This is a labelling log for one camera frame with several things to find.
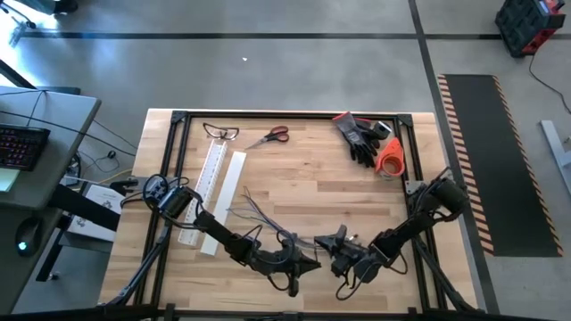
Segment grey side desk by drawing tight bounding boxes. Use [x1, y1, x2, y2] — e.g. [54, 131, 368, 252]
[0, 86, 103, 316]

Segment clear safety glasses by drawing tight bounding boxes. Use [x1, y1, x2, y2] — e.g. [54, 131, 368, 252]
[202, 121, 241, 142]

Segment packing tape roll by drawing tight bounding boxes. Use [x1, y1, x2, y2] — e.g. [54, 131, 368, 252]
[377, 156, 405, 181]

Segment orange tape dispenser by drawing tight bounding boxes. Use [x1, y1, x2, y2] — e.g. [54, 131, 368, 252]
[373, 136, 407, 176]

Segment black aluminium table frame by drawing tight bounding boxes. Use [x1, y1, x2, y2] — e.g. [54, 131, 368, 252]
[100, 109, 481, 321]

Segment red black toolbox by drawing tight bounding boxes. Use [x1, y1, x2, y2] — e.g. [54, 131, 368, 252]
[493, 0, 567, 59]

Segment black hazard striped floor mat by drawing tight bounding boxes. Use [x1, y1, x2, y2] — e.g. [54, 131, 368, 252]
[436, 73, 565, 259]

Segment black computer mouse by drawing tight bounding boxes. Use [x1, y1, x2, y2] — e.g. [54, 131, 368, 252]
[14, 215, 44, 259]

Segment white slotted cable duct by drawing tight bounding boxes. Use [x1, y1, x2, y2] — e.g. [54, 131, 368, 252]
[177, 139, 229, 247]

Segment office chair base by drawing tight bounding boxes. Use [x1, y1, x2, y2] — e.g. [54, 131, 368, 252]
[0, 0, 80, 45]

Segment black floor cable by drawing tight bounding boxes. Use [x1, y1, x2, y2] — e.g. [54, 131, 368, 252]
[528, 51, 571, 116]

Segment grey metal bar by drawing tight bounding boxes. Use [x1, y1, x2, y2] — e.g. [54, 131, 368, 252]
[539, 119, 571, 197]

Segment black backlit keyboard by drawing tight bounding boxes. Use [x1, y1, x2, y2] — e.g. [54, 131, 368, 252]
[0, 124, 52, 172]

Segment black desk cable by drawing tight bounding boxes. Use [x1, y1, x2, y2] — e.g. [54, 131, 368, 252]
[0, 109, 138, 158]

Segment green notepad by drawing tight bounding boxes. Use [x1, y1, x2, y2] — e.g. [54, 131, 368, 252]
[0, 167, 21, 193]

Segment black desk support beam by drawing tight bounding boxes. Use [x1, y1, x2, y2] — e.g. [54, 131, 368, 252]
[46, 182, 122, 233]

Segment red handled scissors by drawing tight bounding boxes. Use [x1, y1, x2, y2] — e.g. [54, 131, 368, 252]
[244, 125, 291, 151]

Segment white duct cover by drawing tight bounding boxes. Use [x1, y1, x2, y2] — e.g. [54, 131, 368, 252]
[199, 150, 248, 257]

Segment small black white box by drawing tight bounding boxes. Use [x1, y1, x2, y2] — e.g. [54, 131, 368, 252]
[372, 119, 393, 140]

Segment black work glove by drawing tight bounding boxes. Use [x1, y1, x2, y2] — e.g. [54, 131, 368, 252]
[352, 118, 383, 169]

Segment grey glove red cuff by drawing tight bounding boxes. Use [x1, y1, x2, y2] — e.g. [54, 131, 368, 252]
[331, 111, 374, 162]

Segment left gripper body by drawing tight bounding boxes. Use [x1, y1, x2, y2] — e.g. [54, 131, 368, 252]
[256, 243, 301, 298]

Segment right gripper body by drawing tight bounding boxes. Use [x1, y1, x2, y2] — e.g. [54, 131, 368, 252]
[330, 243, 380, 280]

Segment white cardboard box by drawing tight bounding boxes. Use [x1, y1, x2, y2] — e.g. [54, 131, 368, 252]
[66, 183, 127, 243]

